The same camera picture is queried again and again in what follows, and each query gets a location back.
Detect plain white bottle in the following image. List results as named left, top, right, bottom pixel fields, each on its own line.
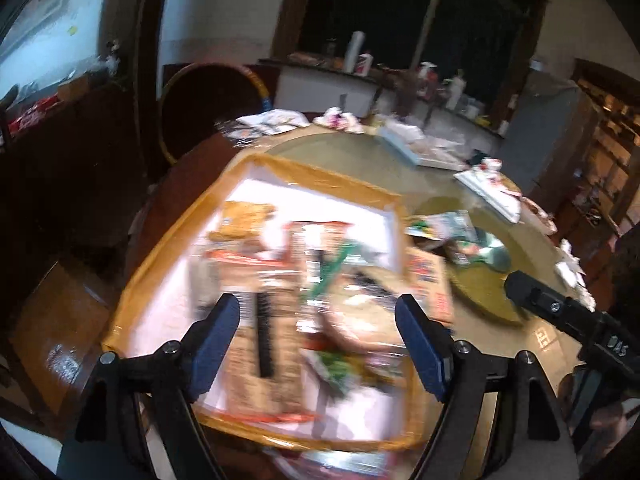
left=446, top=74, right=468, bottom=110

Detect small plate with leftovers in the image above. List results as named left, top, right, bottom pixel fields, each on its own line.
left=520, top=197, right=557, bottom=233

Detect white flat tray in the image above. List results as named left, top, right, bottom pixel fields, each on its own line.
left=377, top=125, right=468, bottom=168

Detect white foam box yellow tape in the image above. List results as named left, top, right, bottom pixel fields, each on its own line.
left=102, top=152, right=426, bottom=453

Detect white paper towel roll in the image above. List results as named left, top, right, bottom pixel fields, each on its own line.
left=344, top=31, right=366, bottom=72

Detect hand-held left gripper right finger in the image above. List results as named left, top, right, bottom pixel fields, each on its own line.
left=395, top=294, right=576, bottom=480

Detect silver turntable hub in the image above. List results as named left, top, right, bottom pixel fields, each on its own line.
left=472, top=227, right=512, bottom=272

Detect white tray with food scraps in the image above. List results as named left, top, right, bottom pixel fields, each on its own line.
left=454, top=157, right=523, bottom=223

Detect blue-edged cracker packet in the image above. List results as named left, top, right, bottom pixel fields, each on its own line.
left=405, top=247, right=456, bottom=326

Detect round-backed wooden chair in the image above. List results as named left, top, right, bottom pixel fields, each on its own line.
left=159, top=62, right=274, bottom=167

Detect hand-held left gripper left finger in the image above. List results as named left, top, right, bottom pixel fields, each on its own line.
left=55, top=292, right=242, bottom=480

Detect large orange-edged cracker packet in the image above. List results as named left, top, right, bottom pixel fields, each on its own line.
left=220, top=285, right=321, bottom=423

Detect white crumpled napkin pile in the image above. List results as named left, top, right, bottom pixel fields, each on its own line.
left=235, top=109, right=311, bottom=136

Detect wooden shelf unit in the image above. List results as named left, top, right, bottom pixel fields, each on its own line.
left=572, top=59, right=640, bottom=233

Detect grey cabinet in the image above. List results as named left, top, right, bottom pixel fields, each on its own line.
left=500, top=70, right=597, bottom=202

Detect green white snack packet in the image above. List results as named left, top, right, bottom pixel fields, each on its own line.
left=407, top=210, right=476, bottom=246

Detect stained crumpled tissue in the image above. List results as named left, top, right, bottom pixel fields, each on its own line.
left=312, top=107, right=367, bottom=134

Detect brown cardboard box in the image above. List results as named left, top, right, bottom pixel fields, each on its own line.
left=9, top=259, right=117, bottom=413

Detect white crumpled tissue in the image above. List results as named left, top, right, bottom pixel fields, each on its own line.
left=554, top=240, right=596, bottom=308

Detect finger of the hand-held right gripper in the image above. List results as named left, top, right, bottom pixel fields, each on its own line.
left=504, top=270, right=604, bottom=342

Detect clear green-edged snack packet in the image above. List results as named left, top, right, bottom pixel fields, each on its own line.
left=300, top=242, right=361, bottom=306

